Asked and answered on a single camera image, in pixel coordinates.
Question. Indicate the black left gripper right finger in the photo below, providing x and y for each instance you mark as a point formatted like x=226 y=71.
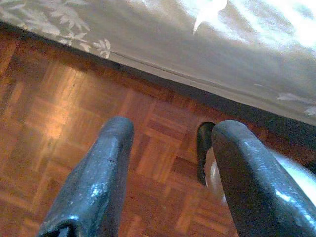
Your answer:
x=259 y=192

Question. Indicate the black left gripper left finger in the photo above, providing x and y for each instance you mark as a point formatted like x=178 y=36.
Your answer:
x=93 y=185

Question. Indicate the bed with grey floral sheet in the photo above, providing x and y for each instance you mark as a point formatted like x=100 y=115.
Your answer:
x=172 y=37

